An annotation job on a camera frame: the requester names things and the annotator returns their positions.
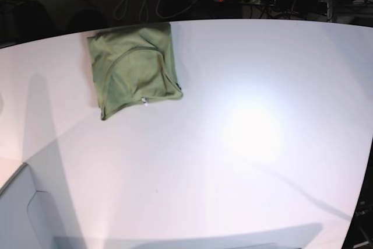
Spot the grey looped cable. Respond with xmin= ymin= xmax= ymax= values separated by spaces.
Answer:
xmin=112 ymin=0 xmax=202 ymax=22

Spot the green T-shirt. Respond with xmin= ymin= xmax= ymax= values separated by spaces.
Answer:
xmin=87 ymin=22 xmax=183 ymax=121

